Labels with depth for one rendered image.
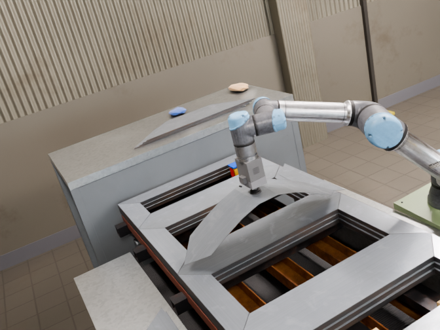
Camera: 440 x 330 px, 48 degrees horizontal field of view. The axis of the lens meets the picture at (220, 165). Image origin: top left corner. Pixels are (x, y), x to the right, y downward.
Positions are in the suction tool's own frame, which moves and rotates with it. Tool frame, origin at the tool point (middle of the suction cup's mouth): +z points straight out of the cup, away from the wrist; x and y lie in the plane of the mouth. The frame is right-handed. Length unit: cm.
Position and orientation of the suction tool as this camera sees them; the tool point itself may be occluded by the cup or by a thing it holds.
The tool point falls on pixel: (256, 194)
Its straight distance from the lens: 180.9
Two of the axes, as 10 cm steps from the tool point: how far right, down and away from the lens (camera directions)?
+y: 4.7, 2.4, -8.5
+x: 8.5, -3.8, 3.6
